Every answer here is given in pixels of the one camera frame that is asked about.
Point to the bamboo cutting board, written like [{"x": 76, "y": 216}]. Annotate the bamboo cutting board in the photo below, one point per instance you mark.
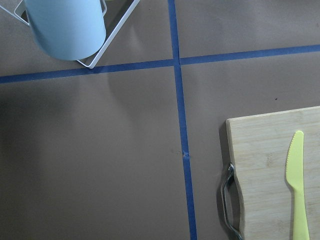
[{"x": 258, "y": 147}]

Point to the light blue cup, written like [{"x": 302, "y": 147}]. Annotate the light blue cup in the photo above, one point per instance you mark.
[{"x": 67, "y": 29}]

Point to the yellow plastic knife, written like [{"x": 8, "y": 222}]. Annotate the yellow plastic knife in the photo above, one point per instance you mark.
[{"x": 294, "y": 173}]

